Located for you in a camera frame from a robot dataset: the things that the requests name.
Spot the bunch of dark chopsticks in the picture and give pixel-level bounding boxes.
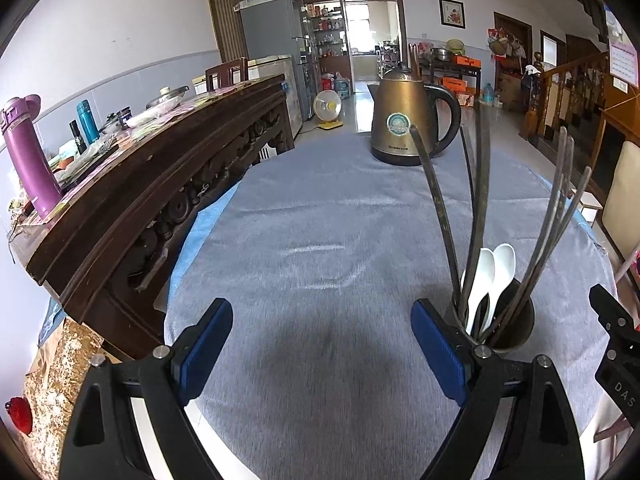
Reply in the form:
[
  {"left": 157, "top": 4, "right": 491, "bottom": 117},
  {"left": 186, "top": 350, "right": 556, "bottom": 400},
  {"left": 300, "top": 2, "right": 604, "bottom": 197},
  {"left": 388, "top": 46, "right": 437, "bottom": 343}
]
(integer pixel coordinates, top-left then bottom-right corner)
[{"left": 409, "top": 102, "right": 593, "bottom": 346}]

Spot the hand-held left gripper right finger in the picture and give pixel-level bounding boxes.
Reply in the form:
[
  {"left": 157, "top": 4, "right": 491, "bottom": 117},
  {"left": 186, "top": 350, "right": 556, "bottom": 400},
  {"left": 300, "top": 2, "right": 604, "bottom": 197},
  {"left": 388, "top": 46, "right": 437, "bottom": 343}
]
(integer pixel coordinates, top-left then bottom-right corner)
[{"left": 411, "top": 298, "right": 586, "bottom": 480}]

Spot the small white stool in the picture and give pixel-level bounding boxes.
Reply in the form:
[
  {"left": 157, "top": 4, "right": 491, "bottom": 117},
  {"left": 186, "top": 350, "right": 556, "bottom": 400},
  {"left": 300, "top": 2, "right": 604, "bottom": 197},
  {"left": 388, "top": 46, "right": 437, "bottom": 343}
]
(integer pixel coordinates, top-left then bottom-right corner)
[{"left": 574, "top": 192, "right": 604, "bottom": 224}]

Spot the teal thermos bottle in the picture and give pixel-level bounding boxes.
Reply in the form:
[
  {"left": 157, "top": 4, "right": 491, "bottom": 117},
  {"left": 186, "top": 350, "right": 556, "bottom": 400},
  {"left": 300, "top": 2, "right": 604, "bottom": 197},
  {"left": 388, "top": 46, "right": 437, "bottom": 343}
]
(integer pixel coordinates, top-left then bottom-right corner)
[{"left": 76, "top": 100, "right": 100, "bottom": 144}]

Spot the gold patterned sack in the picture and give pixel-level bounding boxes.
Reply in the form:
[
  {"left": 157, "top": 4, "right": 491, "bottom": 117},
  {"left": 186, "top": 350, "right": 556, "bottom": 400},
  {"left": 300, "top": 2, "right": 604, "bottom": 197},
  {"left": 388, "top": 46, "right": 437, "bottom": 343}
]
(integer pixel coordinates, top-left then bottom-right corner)
[{"left": 22, "top": 317, "right": 104, "bottom": 477}]

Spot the grey refrigerator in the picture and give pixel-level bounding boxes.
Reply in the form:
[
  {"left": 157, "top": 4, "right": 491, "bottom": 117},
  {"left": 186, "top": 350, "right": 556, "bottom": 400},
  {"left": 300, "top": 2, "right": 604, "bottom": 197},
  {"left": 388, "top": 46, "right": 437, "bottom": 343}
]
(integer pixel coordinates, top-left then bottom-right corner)
[{"left": 235, "top": 0, "right": 322, "bottom": 137}]

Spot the blue under cloth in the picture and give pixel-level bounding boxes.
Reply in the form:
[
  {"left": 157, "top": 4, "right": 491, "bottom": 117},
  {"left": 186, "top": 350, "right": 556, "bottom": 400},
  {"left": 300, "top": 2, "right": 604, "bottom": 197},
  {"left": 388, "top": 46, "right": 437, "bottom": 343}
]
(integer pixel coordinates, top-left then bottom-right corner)
[{"left": 167, "top": 179, "right": 252, "bottom": 312}]

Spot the small yellow floor fan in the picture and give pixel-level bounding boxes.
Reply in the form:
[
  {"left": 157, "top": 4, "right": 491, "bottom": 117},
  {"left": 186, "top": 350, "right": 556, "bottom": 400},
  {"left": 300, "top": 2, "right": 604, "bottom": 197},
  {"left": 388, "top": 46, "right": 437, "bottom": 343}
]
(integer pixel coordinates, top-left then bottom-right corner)
[{"left": 313, "top": 90, "right": 344, "bottom": 131}]

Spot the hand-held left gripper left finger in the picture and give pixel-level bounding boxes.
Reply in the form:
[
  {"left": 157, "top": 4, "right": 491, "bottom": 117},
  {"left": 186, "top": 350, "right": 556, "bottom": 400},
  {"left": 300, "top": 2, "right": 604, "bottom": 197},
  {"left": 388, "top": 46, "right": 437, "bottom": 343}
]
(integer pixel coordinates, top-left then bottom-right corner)
[{"left": 60, "top": 298, "right": 234, "bottom": 480}]

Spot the brass electric kettle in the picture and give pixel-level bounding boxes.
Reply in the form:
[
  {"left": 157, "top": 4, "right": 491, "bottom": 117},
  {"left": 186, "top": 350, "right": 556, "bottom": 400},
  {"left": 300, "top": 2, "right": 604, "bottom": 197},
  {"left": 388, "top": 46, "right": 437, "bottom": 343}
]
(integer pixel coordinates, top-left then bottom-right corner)
[{"left": 370, "top": 62, "right": 462, "bottom": 167}]

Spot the brass utensil holder cup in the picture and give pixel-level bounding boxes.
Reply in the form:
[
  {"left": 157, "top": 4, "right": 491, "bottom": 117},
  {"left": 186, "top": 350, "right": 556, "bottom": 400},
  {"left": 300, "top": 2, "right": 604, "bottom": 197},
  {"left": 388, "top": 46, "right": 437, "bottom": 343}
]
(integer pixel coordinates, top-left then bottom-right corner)
[{"left": 451, "top": 279, "right": 536, "bottom": 351}]

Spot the wall calendar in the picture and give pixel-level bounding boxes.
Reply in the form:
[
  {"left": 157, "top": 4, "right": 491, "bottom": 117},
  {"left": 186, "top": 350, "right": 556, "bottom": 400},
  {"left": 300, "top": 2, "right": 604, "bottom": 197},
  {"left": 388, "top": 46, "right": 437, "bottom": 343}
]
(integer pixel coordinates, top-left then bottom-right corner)
[{"left": 604, "top": 4, "right": 640, "bottom": 92}]

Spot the steel pot with lid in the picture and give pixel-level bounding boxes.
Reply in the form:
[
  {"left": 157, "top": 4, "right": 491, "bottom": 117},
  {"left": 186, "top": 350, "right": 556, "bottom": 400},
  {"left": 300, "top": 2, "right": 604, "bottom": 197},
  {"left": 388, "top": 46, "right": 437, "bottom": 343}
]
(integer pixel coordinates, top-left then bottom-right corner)
[{"left": 99, "top": 107, "right": 132, "bottom": 135}]

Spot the grey tablecloth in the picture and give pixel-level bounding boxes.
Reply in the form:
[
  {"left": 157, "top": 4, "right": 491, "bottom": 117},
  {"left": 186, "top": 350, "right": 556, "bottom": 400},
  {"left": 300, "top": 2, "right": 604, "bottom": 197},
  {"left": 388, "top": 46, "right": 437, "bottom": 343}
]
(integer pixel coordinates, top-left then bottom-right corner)
[{"left": 164, "top": 132, "right": 619, "bottom": 480}]

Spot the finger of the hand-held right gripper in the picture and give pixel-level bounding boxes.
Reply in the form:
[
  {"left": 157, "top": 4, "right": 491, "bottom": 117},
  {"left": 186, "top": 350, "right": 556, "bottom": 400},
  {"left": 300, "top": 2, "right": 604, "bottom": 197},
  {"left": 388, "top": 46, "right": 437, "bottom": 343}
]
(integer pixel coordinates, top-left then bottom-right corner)
[{"left": 588, "top": 283, "right": 632, "bottom": 334}]

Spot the red ornament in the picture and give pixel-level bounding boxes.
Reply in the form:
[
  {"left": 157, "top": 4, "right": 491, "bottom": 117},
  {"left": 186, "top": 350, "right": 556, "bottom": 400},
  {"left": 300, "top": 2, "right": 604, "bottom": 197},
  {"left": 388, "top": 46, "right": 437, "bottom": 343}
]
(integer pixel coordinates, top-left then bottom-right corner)
[{"left": 4, "top": 396, "right": 34, "bottom": 434}]

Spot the dark wooden chair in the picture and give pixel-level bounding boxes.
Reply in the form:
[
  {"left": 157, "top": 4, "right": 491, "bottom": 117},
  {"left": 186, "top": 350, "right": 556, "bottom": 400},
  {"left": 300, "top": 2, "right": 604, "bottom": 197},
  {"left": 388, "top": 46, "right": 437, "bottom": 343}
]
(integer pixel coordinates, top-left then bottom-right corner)
[{"left": 204, "top": 57, "right": 249, "bottom": 92}]

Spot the carved dark wooden sideboard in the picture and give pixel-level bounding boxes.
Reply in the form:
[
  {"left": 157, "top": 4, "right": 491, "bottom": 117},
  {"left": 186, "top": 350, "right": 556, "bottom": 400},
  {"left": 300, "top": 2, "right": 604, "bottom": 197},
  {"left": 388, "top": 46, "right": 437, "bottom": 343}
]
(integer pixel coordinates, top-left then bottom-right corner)
[{"left": 10, "top": 74, "right": 296, "bottom": 362}]

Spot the cream chair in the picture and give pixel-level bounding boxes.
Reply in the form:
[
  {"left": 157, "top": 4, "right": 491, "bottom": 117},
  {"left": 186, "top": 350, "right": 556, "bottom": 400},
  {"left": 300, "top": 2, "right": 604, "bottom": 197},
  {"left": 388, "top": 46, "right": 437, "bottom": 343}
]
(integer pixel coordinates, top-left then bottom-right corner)
[{"left": 601, "top": 140, "right": 640, "bottom": 262}]

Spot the framed wall picture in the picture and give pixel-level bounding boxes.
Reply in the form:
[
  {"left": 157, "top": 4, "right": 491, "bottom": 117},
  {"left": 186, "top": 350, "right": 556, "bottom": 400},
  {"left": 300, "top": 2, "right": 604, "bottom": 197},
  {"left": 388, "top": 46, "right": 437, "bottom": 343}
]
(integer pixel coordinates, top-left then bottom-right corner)
[{"left": 438, "top": 0, "right": 466, "bottom": 30}]

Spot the black bottle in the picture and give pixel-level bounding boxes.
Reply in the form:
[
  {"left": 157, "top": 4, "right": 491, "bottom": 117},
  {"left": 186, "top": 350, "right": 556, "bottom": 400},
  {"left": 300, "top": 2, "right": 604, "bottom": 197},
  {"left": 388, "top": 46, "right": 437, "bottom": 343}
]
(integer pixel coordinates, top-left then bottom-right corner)
[{"left": 69, "top": 119, "right": 89, "bottom": 154}]

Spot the purple thermos bottle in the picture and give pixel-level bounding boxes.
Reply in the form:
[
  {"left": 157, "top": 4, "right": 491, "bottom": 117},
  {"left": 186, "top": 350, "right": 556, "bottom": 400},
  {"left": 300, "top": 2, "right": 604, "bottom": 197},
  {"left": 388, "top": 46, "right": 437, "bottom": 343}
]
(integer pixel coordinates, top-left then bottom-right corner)
[{"left": 1, "top": 94, "right": 64, "bottom": 222}]

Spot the wooden stair railing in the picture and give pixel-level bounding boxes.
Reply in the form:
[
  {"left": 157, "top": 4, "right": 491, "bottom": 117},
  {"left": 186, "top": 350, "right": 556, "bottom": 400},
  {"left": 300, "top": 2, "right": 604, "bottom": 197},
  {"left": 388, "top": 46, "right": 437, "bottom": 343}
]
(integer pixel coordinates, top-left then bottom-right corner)
[{"left": 520, "top": 52, "right": 612, "bottom": 147}]

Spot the lidded metal dish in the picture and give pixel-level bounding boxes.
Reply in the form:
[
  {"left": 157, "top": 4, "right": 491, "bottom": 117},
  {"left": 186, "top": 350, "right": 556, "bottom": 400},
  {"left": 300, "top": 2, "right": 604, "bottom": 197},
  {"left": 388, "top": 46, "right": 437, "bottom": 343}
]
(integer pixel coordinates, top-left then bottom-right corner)
[{"left": 146, "top": 84, "right": 191, "bottom": 111}]

